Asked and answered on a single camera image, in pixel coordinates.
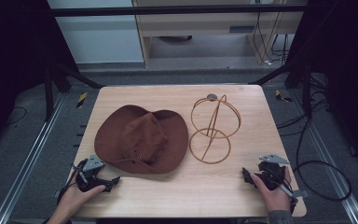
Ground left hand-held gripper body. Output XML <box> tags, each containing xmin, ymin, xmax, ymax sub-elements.
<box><xmin>75</xmin><ymin>153</ymin><xmax>107</xmax><ymax>192</ymax></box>

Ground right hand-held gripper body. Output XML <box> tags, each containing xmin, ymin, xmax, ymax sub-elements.
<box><xmin>255</xmin><ymin>153</ymin><xmax>292</xmax><ymax>191</ymax></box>

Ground brown wide-brim hat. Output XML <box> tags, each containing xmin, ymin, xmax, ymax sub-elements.
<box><xmin>93</xmin><ymin>105</ymin><xmax>189</xmax><ymax>175</ymax></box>

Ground gold wire hat stand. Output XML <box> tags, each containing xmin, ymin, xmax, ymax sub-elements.
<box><xmin>188</xmin><ymin>93</ymin><xmax>242</xmax><ymax>165</ymax></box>

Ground person's right hand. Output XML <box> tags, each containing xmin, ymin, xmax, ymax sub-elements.
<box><xmin>250</xmin><ymin>166</ymin><xmax>294</xmax><ymax>215</ymax></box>

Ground person's left hand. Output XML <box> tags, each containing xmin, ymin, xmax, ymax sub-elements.
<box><xmin>55</xmin><ymin>184</ymin><xmax>106</xmax><ymax>218</ymax></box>

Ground yellow black striped tape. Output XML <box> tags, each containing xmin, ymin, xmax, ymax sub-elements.
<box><xmin>76</xmin><ymin>91</ymin><xmax>89</xmax><ymax>109</ymax></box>
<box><xmin>274</xmin><ymin>89</ymin><xmax>294</xmax><ymax>104</ymax></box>

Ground black metal stand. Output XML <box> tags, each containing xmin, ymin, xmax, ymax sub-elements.
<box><xmin>249</xmin><ymin>59</ymin><xmax>314</xmax><ymax>119</ymax></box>
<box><xmin>42</xmin><ymin>59</ymin><xmax>105</xmax><ymax>123</ymax></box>

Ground black curtain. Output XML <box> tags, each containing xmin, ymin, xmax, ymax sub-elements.
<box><xmin>283</xmin><ymin>0</ymin><xmax>358</xmax><ymax>172</ymax></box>
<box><xmin>0</xmin><ymin>0</ymin><xmax>79</xmax><ymax>157</ymax></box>

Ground white cabinet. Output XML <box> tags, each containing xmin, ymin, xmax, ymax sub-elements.
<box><xmin>47</xmin><ymin>0</ymin><xmax>145</xmax><ymax>64</ymax></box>

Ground light wooden desk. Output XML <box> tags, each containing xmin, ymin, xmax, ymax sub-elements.
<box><xmin>132</xmin><ymin>0</ymin><xmax>308</xmax><ymax>68</ymax></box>

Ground right hand-held gripper cable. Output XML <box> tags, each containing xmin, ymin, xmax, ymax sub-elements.
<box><xmin>268</xmin><ymin>169</ymin><xmax>299</xmax><ymax>215</ymax></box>

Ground hand-held gripper cable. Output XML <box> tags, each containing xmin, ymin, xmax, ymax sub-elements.
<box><xmin>268</xmin><ymin>169</ymin><xmax>299</xmax><ymax>215</ymax></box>
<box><xmin>56</xmin><ymin>158</ymin><xmax>89</xmax><ymax>206</ymax></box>

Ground left hand-held gripper cable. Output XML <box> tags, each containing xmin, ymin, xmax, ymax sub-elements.
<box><xmin>56</xmin><ymin>158</ymin><xmax>89</xmax><ymax>206</ymax></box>

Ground grey metal table bracket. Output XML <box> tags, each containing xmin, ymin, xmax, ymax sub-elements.
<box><xmin>293</xmin><ymin>189</ymin><xmax>310</xmax><ymax>199</ymax></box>

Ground aluminium floor rail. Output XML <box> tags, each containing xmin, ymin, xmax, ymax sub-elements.
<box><xmin>288</xmin><ymin>88</ymin><xmax>358</xmax><ymax>224</ymax></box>
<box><xmin>0</xmin><ymin>92</ymin><xmax>67</xmax><ymax>224</ymax></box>

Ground black looped floor cable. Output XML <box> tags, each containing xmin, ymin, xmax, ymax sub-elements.
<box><xmin>293</xmin><ymin>116</ymin><xmax>352</xmax><ymax>203</ymax></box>

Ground bundle of black floor cables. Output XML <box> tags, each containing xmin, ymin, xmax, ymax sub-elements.
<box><xmin>275</xmin><ymin>74</ymin><xmax>332</xmax><ymax>138</ymax></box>

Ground thin black floor cable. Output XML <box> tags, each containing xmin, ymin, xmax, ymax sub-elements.
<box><xmin>5</xmin><ymin>105</ymin><xmax>28</xmax><ymax>126</ymax></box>

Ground hanging cables under desk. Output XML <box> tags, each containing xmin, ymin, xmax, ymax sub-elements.
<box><xmin>252</xmin><ymin>0</ymin><xmax>291</xmax><ymax>67</ymax></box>

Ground black horizontal frame bar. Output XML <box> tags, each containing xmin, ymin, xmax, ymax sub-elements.
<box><xmin>49</xmin><ymin>4</ymin><xmax>308</xmax><ymax>18</ymax></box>

